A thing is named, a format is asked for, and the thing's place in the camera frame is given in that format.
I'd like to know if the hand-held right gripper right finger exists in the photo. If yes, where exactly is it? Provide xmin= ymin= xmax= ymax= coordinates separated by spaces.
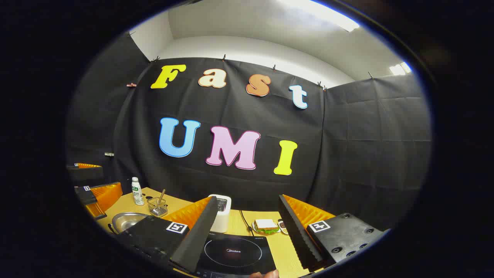
xmin=278 ymin=194 xmax=388 ymax=273

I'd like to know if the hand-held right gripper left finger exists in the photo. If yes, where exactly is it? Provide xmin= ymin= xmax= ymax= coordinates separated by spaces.
xmin=116 ymin=196 xmax=218 ymax=275

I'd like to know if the steel pot with black handle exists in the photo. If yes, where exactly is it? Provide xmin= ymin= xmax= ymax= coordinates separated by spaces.
xmin=107 ymin=212 xmax=151 ymax=235

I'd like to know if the black induction cooktop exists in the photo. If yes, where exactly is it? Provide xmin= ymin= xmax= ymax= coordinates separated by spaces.
xmin=195 ymin=232 xmax=277 ymax=278

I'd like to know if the white toaster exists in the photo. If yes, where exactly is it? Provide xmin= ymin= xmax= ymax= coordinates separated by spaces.
xmin=208 ymin=194 xmax=232 ymax=234

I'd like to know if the sandwich with lettuce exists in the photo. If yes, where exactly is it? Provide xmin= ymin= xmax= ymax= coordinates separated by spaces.
xmin=254 ymin=219 xmax=280 ymax=234

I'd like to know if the white drink bottle green label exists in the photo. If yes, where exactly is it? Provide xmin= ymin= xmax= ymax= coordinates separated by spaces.
xmin=131 ymin=177 xmax=145 ymax=206

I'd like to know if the small ceiling light panel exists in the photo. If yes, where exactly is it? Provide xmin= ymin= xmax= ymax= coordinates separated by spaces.
xmin=389 ymin=62 xmax=412 ymax=76

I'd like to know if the wire utensil basket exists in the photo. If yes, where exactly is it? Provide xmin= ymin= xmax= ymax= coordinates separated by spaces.
xmin=147 ymin=197 xmax=169 ymax=217

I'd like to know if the black power cable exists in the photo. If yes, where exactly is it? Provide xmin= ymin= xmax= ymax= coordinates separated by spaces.
xmin=240 ymin=210 xmax=255 ymax=237

